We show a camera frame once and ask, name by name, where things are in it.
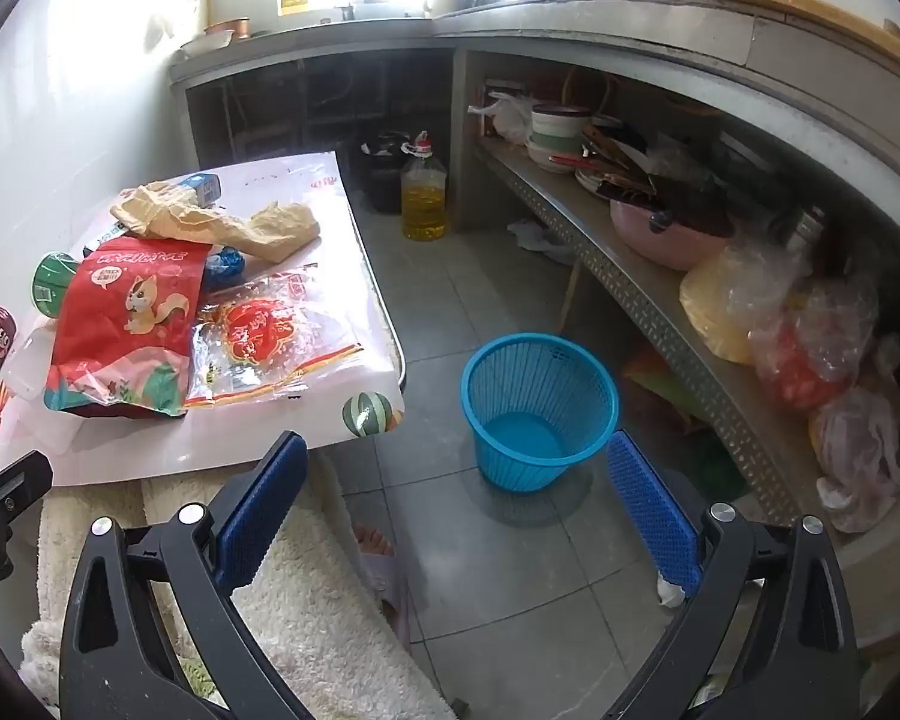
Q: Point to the beige paper bag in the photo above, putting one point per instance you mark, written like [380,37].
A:
[270,229]

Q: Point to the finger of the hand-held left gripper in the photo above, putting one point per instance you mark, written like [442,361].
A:
[15,487]

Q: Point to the cooking oil bottle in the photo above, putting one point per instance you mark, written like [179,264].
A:
[424,210]

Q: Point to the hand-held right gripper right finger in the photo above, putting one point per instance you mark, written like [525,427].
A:
[656,517]

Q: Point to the blue plastic basket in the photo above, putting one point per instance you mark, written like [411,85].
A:
[525,442]

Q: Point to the person's foot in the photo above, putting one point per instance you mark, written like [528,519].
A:
[375,540]

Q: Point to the yellow label packet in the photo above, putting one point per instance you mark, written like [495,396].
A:
[294,1]

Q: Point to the white fluffy garment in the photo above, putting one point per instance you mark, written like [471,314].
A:
[315,615]

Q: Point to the wooden cutting board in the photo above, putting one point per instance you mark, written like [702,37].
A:
[795,4]

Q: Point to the clear bag red contents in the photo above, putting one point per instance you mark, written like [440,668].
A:
[802,367]

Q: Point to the green fluffy blanket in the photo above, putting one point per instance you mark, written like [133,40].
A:
[199,682]

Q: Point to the pile of dark kitchenware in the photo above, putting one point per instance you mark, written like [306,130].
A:
[675,195]

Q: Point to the red snack bag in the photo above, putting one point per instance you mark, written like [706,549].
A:
[120,330]

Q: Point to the black bin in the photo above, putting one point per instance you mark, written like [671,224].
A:
[382,187]

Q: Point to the pink white plastic bag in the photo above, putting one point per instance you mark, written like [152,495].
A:
[862,450]

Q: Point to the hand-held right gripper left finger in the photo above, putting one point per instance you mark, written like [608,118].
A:
[266,510]

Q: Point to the concrete kitchen counter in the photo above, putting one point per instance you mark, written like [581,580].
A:
[570,22]

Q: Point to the blue plastic wrapper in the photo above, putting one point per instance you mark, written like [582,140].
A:
[225,266]

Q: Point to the copper basin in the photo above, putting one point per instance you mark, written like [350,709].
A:
[229,26]

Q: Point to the folding table white printed cover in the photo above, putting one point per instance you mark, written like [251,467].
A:
[330,225]

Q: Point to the clear plastic food container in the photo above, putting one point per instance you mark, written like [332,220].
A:
[30,367]

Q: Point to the long blue white box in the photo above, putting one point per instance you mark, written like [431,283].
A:
[199,187]

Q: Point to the clear wrapper red print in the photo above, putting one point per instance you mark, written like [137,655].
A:
[270,337]

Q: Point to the pink slipper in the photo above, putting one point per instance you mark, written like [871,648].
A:
[390,592]

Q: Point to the pink basin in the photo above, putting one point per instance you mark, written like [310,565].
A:
[660,244]

